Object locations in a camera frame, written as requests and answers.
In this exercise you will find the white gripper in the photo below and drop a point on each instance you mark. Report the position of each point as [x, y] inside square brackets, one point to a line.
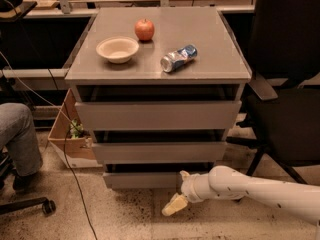
[190, 188]

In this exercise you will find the grey bottom drawer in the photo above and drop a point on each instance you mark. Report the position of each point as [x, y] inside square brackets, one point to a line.
[142, 180]

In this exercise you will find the grey drawer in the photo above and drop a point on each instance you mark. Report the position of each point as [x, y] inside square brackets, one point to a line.
[158, 115]
[158, 152]
[142, 180]

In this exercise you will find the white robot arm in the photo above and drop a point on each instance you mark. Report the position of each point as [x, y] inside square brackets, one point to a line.
[226, 183]

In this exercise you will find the grey middle drawer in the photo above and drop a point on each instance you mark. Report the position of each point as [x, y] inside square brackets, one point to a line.
[158, 152]

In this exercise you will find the grey drawer cabinet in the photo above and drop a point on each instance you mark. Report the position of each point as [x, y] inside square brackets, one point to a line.
[218, 73]

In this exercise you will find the grey top drawer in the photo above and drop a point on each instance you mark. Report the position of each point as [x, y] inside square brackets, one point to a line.
[158, 115]

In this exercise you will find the cardboard box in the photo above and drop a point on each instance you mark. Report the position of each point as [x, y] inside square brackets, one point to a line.
[74, 152]

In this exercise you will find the green item in box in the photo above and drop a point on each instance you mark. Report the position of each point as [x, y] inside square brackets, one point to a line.
[75, 129]

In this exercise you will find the black office chair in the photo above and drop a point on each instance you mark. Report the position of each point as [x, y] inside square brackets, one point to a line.
[283, 52]

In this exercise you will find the crushed blue soda can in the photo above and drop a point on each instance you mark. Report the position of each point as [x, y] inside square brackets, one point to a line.
[176, 59]

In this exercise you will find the white paper bowl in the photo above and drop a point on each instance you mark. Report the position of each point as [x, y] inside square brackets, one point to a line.
[117, 50]

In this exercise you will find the black shoe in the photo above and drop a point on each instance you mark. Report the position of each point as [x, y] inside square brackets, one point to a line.
[23, 183]

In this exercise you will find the red apple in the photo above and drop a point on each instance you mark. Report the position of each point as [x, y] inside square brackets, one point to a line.
[144, 29]

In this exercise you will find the person leg in jeans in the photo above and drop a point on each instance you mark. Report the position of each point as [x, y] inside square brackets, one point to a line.
[18, 135]

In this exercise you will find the black chair base left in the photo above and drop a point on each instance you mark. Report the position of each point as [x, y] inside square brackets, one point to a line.
[6, 166]

